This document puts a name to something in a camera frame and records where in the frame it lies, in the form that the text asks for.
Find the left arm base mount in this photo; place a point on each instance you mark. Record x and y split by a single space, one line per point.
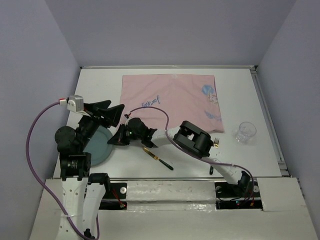
115 198

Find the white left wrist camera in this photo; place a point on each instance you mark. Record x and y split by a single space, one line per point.
74 103

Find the white front table board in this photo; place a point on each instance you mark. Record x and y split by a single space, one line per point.
186 210

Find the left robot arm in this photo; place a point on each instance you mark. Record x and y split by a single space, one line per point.
82 191

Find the gold knife green handle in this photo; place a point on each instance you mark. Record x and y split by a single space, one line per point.
147 151

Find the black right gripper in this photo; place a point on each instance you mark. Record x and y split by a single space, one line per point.
118 138

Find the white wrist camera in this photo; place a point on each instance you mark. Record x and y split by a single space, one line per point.
74 103
128 117

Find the pink cloth placemat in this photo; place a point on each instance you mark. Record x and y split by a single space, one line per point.
166 100

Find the clear drinking glass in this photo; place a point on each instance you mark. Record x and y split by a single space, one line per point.
245 132

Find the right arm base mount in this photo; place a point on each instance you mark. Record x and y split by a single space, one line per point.
227 199

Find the green ceramic plate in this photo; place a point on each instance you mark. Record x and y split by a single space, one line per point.
98 146

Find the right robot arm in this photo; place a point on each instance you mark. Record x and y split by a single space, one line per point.
187 138

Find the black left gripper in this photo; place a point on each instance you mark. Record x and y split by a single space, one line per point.
111 114

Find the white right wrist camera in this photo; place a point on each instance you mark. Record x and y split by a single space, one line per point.
128 117

